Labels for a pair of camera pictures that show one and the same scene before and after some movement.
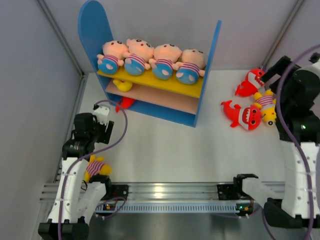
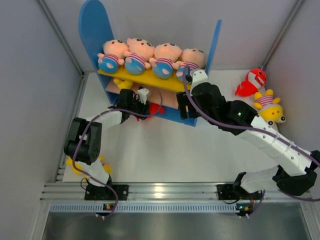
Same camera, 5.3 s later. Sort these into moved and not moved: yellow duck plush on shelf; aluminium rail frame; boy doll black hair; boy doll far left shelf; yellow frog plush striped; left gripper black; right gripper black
Moved: left gripper black; right gripper black
Not moved: boy doll far left shelf; yellow frog plush striped; yellow duck plush on shelf; boy doll black hair; aluminium rail frame
